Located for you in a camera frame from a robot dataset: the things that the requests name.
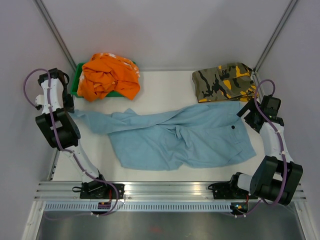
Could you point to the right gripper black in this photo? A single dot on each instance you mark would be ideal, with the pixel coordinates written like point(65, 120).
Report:
point(252, 107)

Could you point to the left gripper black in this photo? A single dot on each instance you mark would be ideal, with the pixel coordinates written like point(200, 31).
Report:
point(69, 107)

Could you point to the light blue trousers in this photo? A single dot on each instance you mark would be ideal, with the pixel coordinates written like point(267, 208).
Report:
point(203, 135)

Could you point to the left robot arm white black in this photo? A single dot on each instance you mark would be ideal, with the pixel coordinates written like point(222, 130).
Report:
point(62, 133)

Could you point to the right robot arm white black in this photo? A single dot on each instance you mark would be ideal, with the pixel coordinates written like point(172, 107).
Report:
point(277, 177)

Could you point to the camouflage folded trousers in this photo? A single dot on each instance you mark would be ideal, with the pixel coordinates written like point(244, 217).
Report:
point(228, 82)

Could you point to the orange trousers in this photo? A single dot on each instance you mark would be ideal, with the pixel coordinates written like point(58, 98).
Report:
point(107, 73)

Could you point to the green plastic bin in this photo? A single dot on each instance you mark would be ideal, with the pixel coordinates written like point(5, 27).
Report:
point(76, 80)

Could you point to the left aluminium frame post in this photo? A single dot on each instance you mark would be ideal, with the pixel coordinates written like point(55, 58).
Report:
point(40, 5)

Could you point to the aluminium frame post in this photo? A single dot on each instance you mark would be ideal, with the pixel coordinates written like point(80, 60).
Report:
point(276, 33)
point(40, 5)

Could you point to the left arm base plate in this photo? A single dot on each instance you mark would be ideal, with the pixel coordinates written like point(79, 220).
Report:
point(96, 190)

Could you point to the aluminium front rail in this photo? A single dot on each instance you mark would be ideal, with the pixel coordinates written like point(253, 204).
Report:
point(136, 191)

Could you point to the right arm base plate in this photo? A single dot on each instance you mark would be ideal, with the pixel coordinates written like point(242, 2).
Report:
point(225, 191)

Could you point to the right aluminium frame post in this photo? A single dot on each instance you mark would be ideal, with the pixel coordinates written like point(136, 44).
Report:
point(276, 33)

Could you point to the slotted cable duct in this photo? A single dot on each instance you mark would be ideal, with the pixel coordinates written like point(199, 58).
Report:
point(214, 206)

